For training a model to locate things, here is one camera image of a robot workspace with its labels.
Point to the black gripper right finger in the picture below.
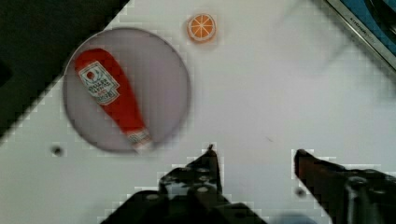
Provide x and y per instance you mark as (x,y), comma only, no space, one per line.
(349,196)

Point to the red ketchup bottle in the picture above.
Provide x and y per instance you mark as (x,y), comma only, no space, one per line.
(108,85)

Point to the grey round plate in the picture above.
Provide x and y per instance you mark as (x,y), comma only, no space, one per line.
(160,81)

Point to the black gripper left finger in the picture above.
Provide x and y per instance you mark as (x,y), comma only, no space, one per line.
(202,171)

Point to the black toaster oven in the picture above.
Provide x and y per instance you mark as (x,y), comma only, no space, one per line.
(373,22)

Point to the orange slice toy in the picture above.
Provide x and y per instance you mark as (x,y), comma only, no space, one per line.
(201,28)

